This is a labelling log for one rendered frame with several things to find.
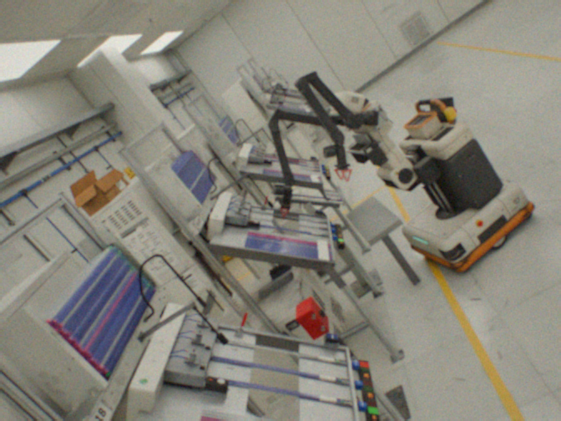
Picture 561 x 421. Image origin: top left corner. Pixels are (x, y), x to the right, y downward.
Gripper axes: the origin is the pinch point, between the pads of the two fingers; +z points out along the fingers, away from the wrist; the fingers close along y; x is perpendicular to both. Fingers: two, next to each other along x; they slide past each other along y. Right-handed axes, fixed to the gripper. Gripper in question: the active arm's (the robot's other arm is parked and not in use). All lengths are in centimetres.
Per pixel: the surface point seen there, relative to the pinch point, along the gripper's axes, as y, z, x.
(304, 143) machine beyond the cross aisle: -440, 49, 23
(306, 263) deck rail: 60, 2, 16
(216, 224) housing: 41, -4, -39
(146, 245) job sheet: 61, 7, -74
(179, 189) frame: 50, -25, -61
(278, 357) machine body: 60, 69, 11
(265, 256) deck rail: 60, 2, -7
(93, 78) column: -272, -20, -241
